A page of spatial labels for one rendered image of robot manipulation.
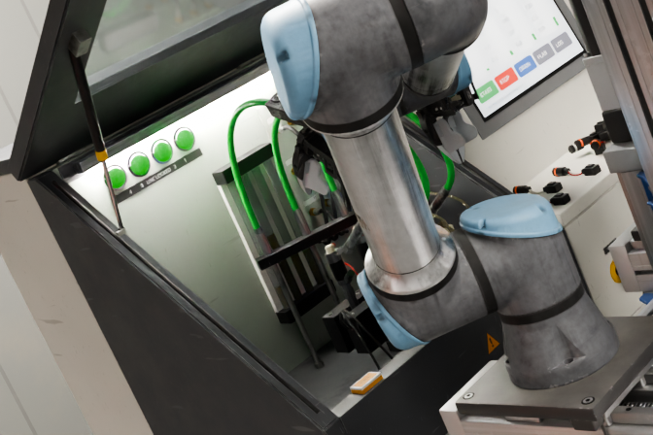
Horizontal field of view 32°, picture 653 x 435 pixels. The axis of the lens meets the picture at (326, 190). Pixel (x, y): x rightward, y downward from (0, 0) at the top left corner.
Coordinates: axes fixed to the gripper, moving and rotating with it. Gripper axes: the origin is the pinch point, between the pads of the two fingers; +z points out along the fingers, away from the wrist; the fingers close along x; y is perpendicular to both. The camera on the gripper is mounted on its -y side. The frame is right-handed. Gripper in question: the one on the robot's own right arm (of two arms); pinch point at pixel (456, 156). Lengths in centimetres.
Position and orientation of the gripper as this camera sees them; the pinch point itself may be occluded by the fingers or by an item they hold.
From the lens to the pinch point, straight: 204.7
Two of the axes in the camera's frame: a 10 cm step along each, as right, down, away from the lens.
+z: 3.9, 8.9, 2.2
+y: 6.3, -0.8, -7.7
